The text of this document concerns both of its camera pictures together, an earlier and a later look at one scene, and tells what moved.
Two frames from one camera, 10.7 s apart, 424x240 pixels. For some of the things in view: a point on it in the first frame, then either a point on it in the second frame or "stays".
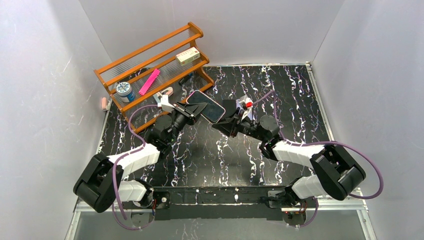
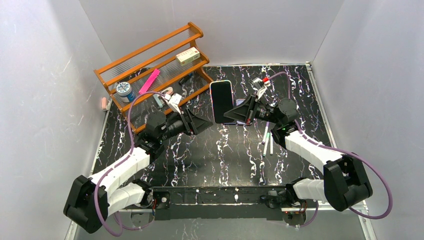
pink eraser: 104,102 stays
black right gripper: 234,122 -> 249,110
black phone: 213,111 -> 222,100
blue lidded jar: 124,90 stays
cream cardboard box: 188,56 stays
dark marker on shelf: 182,80 stays
